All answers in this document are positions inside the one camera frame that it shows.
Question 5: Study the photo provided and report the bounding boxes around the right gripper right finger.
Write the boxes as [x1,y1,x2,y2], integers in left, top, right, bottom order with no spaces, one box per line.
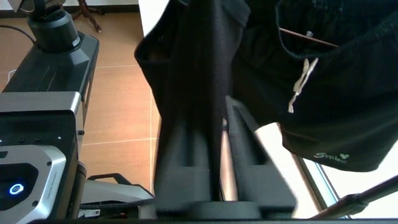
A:
[225,96,297,218]

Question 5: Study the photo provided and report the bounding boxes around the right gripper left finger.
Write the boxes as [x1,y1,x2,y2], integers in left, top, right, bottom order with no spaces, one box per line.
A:
[154,124,216,216]

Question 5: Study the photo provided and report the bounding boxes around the black shorts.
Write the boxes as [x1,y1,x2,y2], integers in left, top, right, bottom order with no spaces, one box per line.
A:
[231,0,398,173]

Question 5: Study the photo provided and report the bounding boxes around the black garment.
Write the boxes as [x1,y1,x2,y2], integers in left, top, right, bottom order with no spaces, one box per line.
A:
[134,0,251,202]

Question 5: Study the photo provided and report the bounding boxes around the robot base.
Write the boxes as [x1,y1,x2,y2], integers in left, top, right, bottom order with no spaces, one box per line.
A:
[0,0,156,224]

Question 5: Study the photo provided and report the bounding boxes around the black clothes rack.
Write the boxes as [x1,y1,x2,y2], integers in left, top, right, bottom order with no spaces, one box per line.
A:
[309,175,398,220]

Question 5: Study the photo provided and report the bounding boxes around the window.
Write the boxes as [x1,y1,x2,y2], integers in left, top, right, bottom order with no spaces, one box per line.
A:
[254,123,398,219]

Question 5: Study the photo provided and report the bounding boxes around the brown wooden stand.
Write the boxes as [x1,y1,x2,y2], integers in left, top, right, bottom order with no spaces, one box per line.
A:
[72,0,104,34]

